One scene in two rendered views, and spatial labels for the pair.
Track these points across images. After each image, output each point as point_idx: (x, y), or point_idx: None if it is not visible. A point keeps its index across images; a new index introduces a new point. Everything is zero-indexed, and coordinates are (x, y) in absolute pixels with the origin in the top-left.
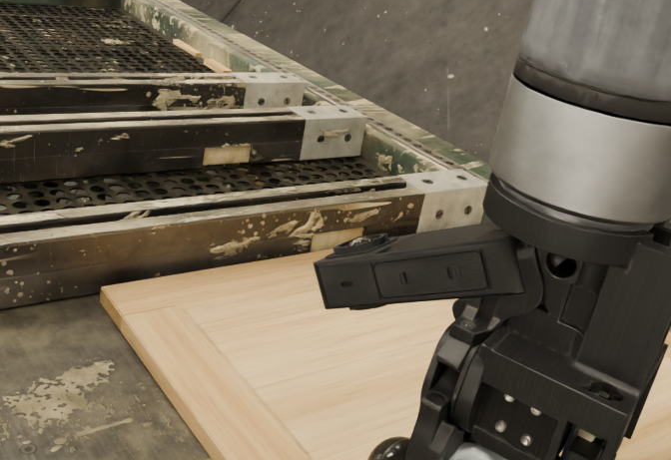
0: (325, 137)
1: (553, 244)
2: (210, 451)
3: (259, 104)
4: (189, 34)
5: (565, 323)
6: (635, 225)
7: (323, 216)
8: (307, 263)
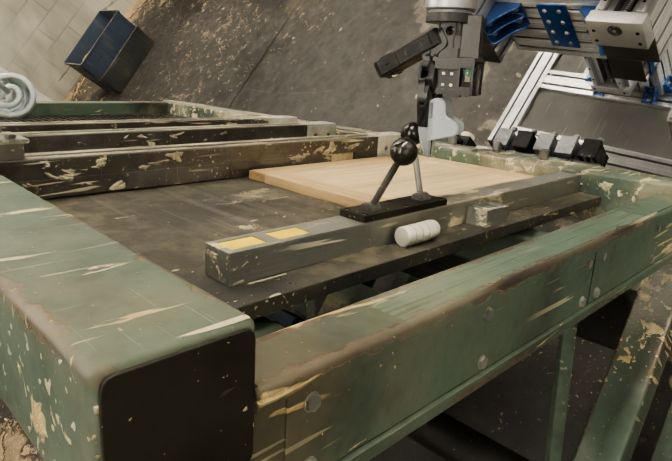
0: (317, 134)
1: (447, 18)
2: (325, 197)
3: None
4: (218, 114)
5: (454, 48)
6: (466, 9)
7: (335, 144)
8: (333, 163)
